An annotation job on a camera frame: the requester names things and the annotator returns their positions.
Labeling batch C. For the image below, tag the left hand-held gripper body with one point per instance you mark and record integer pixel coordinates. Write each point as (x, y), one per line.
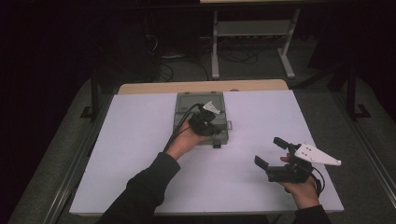
(199, 123)

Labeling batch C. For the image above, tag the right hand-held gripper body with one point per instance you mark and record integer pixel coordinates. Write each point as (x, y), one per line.
(291, 174)

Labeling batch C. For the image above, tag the grey plastic compartment box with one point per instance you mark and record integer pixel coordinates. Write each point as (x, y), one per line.
(183, 105)

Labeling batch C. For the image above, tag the person's right hand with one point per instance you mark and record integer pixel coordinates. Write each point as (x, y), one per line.
(303, 194)

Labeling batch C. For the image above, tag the person's left hand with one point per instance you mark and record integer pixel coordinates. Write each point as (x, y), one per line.
(183, 141)

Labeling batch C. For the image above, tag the white board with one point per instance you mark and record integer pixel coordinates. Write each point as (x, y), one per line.
(249, 130)

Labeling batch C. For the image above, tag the wooden table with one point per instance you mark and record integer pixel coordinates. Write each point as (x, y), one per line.
(202, 86)

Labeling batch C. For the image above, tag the black metal stand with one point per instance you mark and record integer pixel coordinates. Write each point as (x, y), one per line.
(351, 93)
(94, 99)

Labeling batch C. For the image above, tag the aluminium rail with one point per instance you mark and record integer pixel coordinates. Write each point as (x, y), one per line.
(367, 146)
(77, 161)

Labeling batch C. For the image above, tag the white metal desk frame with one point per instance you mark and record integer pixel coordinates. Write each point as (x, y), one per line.
(252, 28)

